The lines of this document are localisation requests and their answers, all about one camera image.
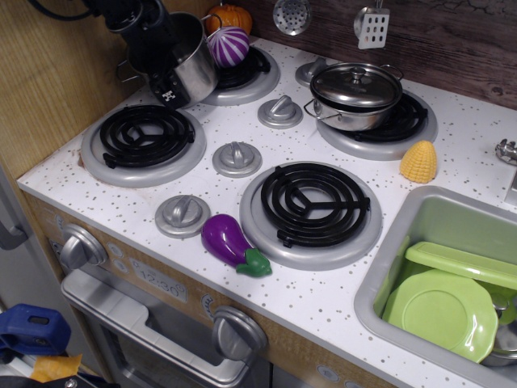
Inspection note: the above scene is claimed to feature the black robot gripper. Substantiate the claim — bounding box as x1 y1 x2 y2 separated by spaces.
95 0 190 109

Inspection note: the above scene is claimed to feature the tall steel pot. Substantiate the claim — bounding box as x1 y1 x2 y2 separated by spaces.
120 12 219 108

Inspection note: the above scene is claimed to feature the steel pot in sink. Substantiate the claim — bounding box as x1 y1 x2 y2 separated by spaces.
481 293 516 367

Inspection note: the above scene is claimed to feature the front left black burner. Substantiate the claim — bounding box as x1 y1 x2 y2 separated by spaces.
81 104 207 188

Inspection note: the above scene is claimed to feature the black burner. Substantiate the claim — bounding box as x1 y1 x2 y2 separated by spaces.
239 162 382 271
317 91 438 161
202 47 280 106
81 104 207 188

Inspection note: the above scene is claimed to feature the purple white striped ball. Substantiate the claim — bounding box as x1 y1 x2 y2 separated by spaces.
208 26 250 69

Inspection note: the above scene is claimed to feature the orange toy pumpkin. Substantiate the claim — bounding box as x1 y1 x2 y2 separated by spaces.
205 4 253 36

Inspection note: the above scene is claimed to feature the back left black burner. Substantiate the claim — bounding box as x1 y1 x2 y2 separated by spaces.
202 47 280 106

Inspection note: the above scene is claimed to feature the silver knob centre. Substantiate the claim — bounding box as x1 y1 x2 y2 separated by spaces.
212 141 263 178

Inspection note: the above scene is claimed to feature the silver knob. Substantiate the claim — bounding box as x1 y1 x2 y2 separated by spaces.
212 141 263 178
295 57 330 88
154 195 211 238
258 95 303 129

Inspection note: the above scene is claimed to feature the silver knob upper middle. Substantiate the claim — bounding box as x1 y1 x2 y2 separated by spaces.
258 95 303 129

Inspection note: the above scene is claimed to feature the silver knob front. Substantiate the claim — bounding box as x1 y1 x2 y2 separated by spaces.
154 195 211 238

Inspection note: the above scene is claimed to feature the silver knob back right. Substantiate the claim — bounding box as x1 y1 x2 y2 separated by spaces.
295 57 330 88

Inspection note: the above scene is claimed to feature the round steel skimmer ladle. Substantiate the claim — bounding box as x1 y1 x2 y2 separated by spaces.
272 0 312 36

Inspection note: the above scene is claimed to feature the purple toy eggplant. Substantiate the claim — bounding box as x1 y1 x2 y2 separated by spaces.
201 214 272 277

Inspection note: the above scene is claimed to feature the left oven dial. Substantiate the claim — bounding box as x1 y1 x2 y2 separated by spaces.
60 224 108 270

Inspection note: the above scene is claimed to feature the oven dial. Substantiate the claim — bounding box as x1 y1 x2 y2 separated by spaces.
212 306 267 362
60 224 108 270

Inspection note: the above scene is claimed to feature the shallow steel pan with lid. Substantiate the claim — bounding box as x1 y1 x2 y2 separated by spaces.
304 62 403 132

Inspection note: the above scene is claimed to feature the front right black burner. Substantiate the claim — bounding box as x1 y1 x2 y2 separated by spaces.
239 162 382 271

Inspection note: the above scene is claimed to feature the steel slotted spatula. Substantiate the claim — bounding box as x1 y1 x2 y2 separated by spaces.
354 0 390 50

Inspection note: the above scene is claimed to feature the back right black burner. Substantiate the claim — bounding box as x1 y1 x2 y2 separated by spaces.
317 91 438 161

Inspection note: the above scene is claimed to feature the right oven dial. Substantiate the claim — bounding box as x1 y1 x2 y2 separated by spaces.
212 306 267 362

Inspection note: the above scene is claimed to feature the grey sink basin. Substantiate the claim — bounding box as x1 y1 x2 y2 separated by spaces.
355 186 516 387

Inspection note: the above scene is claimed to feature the yellow toy corn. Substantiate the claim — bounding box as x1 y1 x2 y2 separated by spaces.
399 141 437 183

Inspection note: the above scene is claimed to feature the blue clamp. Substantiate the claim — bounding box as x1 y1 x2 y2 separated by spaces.
1 304 71 365

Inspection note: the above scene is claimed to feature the yellow cloth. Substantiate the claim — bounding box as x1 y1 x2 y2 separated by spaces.
30 354 82 383

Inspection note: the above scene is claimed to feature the green plastic plate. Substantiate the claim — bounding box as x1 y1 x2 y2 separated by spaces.
382 269 498 363

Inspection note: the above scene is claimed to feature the green plastic tray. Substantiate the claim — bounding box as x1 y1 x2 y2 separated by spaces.
405 242 516 290

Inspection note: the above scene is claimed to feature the silver oven door handle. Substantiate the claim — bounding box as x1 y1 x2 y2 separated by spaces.
61 270 250 387

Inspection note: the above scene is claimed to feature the silver faucet handle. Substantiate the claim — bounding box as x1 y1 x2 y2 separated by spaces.
495 139 517 166

